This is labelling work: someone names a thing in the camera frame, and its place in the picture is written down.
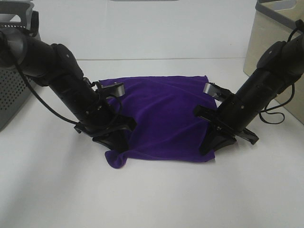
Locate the purple towel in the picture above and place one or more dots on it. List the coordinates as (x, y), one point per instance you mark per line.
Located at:
(162, 107)

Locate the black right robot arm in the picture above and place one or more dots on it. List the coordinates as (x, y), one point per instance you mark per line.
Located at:
(278, 68)

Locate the grey perforated plastic basket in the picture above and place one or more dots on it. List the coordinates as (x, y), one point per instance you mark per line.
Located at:
(16, 14)

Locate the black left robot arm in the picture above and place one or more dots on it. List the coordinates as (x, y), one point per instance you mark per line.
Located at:
(56, 67)

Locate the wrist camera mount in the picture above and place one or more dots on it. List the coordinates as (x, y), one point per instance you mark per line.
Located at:
(217, 92)
(114, 90)

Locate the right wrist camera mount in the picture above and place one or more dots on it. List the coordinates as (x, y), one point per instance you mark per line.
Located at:
(217, 92)

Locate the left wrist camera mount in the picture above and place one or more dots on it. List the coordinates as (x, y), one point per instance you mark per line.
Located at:
(114, 90)

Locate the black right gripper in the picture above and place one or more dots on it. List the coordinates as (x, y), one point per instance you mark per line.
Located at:
(219, 134)

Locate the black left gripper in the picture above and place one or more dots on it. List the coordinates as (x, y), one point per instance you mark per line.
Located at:
(110, 135)

